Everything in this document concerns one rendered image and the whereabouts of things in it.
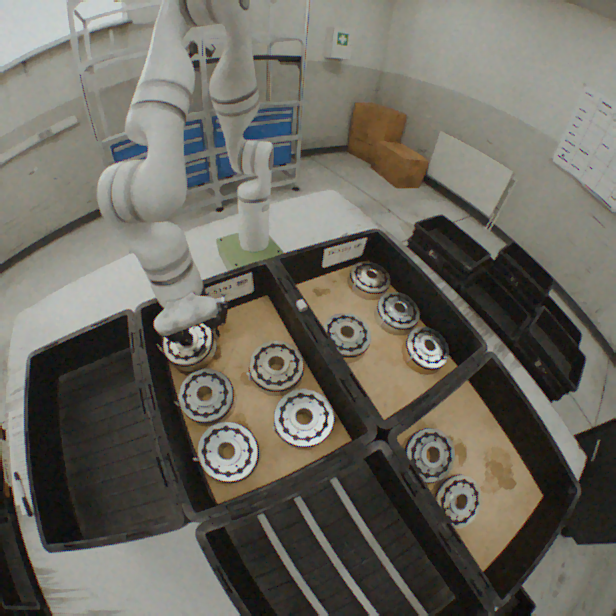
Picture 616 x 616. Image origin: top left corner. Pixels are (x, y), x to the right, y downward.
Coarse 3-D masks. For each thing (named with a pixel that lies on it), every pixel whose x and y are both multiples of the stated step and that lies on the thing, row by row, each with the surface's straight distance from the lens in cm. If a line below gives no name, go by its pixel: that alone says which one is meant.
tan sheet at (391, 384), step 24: (312, 288) 63; (336, 288) 63; (336, 312) 59; (360, 312) 60; (384, 336) 58; (360, 360) 54; (384, 360) 56; (384, 384) 53; (408, 384) 55; (432, 384) 58; (384, 408) 52
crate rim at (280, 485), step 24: (264, 264) 54; (288, 288) 49; (144, 336) 50; (312, 336) 43; (144, 360) 47; (360, 408) 40; (168, 456) 41; (336, 456) 39; (288, 480) 37; (192, 504) 40; (240, 504) 38
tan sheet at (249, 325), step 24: (240, 312) 59; (264, 312) 58; (240, 336) 55; (264, 336) 55; (288, 336) 54; (168, 360) 57; (216, 360) 54; (240, 360) 53; (240, 384) 51; (312, 384) 50; (240, 408) 49; (264, 408) 49; (192, 432) 51; (264, 432) 48; (336, 432) 48; (264, 456) 47; (288, 456) 47; (312, 456) 47; (216, 480) 49; (264, 480) 47
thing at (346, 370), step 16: (336, 240) 61; (288, 256) 55; (432, 288) 59; (448, 304) 58; (464, 320) 58; (320, 336) 43; (480, 336) 58; (336, 352) 42; (480, 352) 55; (464, 368) 51; (352, 384) 41; (448, 384) 47; (368, 400) 40; (416, 400) 43; (400, 416) 41
